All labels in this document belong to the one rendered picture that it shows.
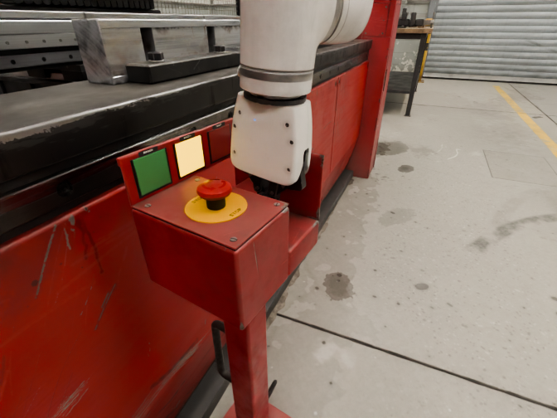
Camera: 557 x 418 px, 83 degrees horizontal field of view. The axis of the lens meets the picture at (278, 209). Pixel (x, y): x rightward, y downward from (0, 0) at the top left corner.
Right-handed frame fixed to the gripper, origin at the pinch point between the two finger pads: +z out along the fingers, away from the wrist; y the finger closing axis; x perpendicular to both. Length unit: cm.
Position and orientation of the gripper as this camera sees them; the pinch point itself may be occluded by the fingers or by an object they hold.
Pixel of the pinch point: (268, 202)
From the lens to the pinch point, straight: 46.1
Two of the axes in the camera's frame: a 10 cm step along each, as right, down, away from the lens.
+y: 8.5, 3.4, -4.1
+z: -0.7, 8.3, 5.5
